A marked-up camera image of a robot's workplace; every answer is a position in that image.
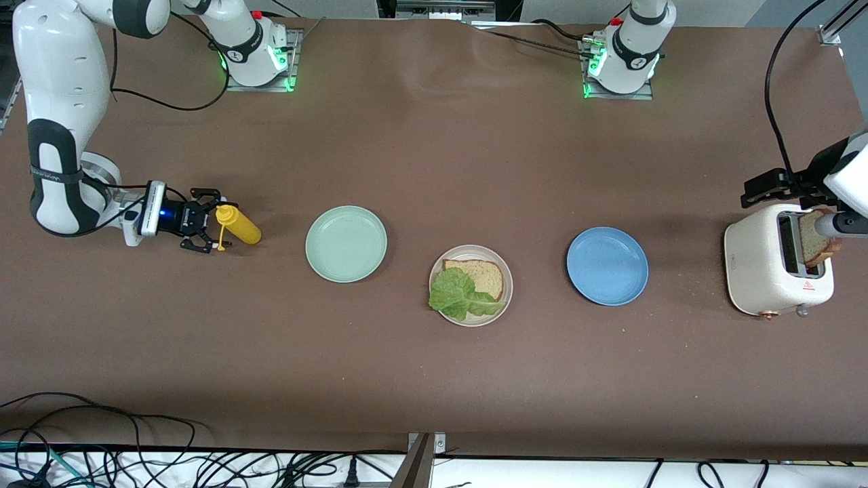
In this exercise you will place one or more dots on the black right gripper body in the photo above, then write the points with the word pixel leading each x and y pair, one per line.
pixel 183 218

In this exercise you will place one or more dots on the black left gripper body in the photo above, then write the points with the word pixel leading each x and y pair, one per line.
pixel 807 184

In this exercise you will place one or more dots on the yellow squeeze bottle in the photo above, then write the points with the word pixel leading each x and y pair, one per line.
pixel 245 230

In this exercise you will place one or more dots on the green lettuce leaf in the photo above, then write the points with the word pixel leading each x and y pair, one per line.
pixel 454 291

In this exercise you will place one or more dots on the brown bread slice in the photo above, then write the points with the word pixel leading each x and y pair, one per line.
pixel 485 274
pixel 814 251

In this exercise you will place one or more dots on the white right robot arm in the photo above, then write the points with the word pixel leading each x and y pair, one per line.
pixel 61 68

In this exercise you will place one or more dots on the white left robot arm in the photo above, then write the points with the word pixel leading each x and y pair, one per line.
pixel 634 47

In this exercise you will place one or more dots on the mint green plate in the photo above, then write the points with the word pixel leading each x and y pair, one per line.
pixel 346 244

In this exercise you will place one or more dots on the blue plate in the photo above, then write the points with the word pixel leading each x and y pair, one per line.
pixel 607 266

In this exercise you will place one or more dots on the beige plate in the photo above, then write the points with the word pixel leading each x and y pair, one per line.
pixel 475 251

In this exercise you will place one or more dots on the white toaster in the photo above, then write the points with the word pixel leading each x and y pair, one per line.
pixel 756 271

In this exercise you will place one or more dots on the black power plug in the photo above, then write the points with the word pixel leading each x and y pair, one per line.
pixel 350 471

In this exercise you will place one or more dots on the grey metal device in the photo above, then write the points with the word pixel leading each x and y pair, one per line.
pixel 441 8

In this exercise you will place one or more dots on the grey metal beam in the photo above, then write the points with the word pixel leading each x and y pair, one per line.
pixel 413 471

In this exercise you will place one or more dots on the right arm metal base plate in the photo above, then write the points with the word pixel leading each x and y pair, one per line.
pixel 258 88

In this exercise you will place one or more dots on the aluminium frame rail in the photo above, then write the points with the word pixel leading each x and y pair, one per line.
pixel 829 35
pixel 8 108

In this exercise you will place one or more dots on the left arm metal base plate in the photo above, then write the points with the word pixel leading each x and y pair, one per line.
pixel 620 96

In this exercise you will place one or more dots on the grey metal bracket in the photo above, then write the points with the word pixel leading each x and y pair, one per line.
pixel 439 444

